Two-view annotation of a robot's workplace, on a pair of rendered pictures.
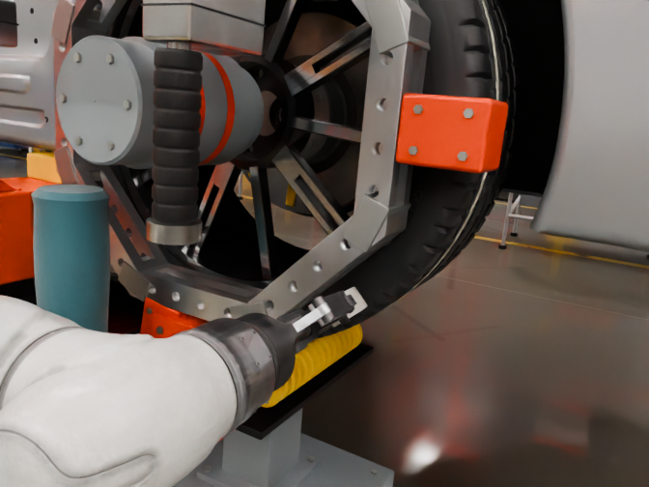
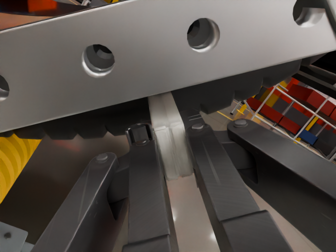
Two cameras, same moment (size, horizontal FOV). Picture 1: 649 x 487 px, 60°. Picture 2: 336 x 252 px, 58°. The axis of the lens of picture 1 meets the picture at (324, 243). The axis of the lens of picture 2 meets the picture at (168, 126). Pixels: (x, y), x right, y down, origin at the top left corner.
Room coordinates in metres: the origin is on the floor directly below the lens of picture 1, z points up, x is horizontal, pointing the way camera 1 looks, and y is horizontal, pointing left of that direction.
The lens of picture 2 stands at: (0.51, 0.09, 0.69)
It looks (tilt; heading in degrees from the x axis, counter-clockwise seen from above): 16 degrees down; 314
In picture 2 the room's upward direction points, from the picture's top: 34 degrees clockwise
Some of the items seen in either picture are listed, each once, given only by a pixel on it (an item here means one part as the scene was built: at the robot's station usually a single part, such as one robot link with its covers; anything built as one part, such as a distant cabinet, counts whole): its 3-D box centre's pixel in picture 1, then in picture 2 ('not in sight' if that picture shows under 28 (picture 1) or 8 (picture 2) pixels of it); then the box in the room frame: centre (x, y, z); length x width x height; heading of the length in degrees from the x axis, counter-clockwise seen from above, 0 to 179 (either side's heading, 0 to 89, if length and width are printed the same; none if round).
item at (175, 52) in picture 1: (176, 142); not in sight; (0.44, 0.12, 0.83); 0.04 x 0.04 x 0.16
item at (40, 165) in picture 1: (79, 167); not in sight; (1.14, 0.52, 0.71); 0.14 x 0.14 x 0.05; 61
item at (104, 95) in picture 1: (169, 106); not in sight; (0.67, 0.19, 0.85); 0.21 x 0.14 x 0.14; 151
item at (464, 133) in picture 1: (451, 132); not in sight; (0.58, -0.12, 0.85); 0.09 x 0.08 x 0.07; 61
